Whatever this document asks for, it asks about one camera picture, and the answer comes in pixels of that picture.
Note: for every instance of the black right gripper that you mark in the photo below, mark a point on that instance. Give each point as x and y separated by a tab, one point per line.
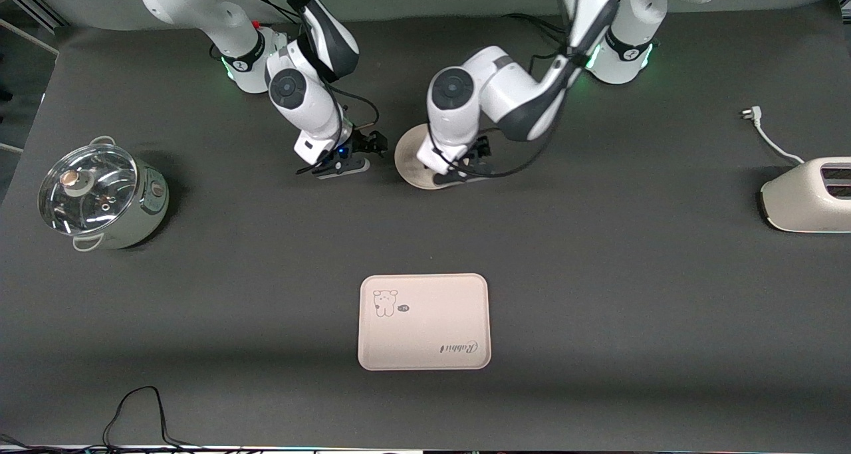
364	143

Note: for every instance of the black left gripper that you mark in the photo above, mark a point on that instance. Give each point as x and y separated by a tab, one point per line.
477	151

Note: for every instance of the round beige plate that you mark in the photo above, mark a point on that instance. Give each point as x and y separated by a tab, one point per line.
409	161

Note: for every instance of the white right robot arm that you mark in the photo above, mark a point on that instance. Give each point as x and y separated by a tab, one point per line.
306	102

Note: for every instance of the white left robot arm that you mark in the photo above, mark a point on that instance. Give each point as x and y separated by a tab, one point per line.
459	108

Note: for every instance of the beige rectangular rabbit tray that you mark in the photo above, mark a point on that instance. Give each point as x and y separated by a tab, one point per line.
425	328

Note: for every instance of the steel cooking pot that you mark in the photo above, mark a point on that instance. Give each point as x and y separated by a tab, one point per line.
143	215

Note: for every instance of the glass pot lid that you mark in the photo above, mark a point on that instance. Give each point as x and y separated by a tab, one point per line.
86	188

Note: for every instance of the cream toaster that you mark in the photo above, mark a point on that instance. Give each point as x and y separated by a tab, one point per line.
798	205

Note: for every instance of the dark metal frame rail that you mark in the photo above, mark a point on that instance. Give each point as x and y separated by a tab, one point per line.
30	7

